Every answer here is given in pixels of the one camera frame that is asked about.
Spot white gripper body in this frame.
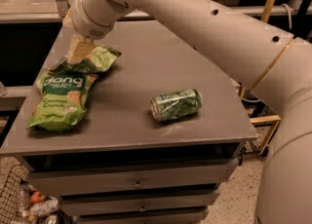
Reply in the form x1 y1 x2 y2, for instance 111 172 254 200
62 0 113 40

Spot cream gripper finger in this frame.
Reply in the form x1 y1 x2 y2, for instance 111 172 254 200
67 35 96 63

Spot green jalapeno chip bag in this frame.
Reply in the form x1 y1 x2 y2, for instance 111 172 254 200
50 45 121 74

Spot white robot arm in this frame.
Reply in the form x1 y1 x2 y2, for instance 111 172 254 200
64 0 312 224

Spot green rice chip bag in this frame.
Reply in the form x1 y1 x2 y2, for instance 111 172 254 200
27 72 98 132

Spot green soda can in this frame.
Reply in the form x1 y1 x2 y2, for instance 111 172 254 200
150 89 202 122

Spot grey drawer cabinet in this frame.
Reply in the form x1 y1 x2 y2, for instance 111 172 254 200
1 20 255 224

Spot snack items in basket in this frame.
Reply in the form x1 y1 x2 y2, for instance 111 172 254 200
17 183 60 223

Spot yellow wooden stand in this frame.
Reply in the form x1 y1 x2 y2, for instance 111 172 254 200
238 0 285 156

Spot black wire basket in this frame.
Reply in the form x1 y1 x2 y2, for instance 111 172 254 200
0 165 29 224

